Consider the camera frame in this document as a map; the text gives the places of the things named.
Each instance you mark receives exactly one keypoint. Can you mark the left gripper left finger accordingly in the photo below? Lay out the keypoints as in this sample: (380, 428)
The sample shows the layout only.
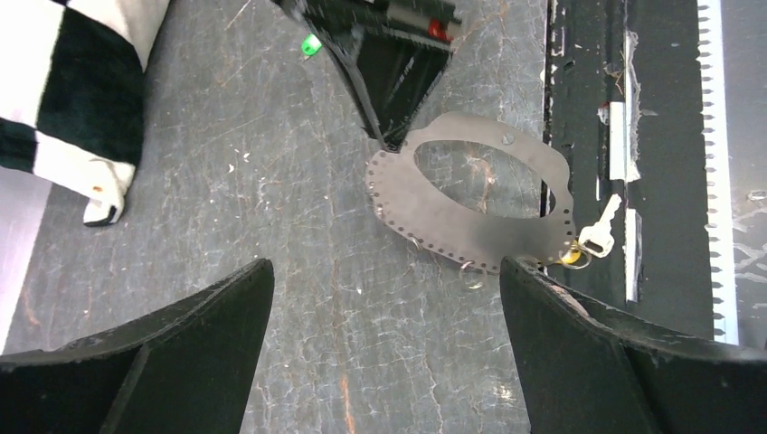
(185, 368)

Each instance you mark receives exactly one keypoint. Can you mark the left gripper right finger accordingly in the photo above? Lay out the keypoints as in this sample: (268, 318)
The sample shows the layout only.
(587, 367)

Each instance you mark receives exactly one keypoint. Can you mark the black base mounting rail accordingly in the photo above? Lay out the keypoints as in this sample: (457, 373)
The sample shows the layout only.
(624, 108)

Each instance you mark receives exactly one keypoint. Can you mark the metal keyring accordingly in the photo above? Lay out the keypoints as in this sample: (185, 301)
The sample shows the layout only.
(585, 260)

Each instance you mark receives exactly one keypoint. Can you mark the white toothed cable strip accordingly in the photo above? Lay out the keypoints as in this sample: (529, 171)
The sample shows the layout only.
(718, 181)

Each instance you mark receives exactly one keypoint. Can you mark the yellow key tag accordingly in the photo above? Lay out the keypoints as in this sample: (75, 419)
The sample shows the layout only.
(571, 257)

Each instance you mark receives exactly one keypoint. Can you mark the green key tag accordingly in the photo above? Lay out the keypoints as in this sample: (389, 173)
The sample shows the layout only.
(310, 46)

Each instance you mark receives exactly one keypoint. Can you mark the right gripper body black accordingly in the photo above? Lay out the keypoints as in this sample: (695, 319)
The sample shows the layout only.
(435, 19)

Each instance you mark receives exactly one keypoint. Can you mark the black white checkered pillow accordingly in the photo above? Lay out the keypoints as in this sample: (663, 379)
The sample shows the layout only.
(72, 95)

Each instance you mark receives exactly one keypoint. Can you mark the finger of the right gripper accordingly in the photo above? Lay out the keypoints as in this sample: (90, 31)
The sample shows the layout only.
(353, 78)
(397, 75)

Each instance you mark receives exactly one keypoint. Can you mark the silver key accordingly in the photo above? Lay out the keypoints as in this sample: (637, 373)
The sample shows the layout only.
(596, 239)

